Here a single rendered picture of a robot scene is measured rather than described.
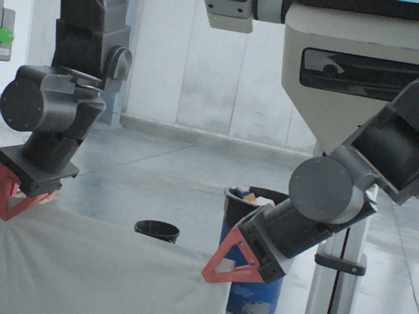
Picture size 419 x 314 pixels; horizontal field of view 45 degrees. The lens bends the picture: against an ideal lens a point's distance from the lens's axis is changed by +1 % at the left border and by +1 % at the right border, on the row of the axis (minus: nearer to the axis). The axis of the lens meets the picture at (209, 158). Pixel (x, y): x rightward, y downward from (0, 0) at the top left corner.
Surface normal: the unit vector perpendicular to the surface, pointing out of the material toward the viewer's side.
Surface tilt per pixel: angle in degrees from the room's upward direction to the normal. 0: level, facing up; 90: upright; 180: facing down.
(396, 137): 65
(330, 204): 77
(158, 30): 90
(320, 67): 130
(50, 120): 110
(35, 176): 27
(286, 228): 84
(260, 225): 45
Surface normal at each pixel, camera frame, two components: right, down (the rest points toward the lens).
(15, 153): 0.59, -0.77
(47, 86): 0.89, 0.34
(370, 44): -0.34, 0.70
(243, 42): -0.29, 0.11
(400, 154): -0.48, -0.11
